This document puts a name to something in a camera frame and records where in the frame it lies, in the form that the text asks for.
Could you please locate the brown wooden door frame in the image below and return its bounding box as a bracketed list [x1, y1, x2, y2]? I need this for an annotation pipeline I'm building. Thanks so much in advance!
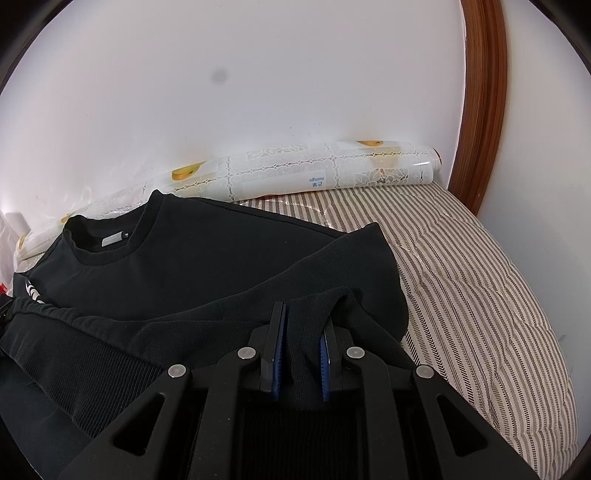
[443, 0, 509, 212]

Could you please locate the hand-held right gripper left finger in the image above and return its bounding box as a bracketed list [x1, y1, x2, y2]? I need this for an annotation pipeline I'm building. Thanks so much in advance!
[60, 302, 289, 480]

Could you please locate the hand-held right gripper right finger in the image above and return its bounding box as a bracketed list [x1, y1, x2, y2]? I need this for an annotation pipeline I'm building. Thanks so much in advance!
[320, 329, 541, 480]

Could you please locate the striped bed sheet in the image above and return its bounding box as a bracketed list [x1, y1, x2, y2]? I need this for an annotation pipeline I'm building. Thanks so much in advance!
[231, 182, 580, 480]

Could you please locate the roll of fruit-print plastic film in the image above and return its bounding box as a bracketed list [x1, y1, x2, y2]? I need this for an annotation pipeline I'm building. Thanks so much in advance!
[16, 140, 445, 260]

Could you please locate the black sweatshirt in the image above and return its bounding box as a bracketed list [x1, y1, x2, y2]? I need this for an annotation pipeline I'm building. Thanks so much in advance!
[0, 189, 416, 480]

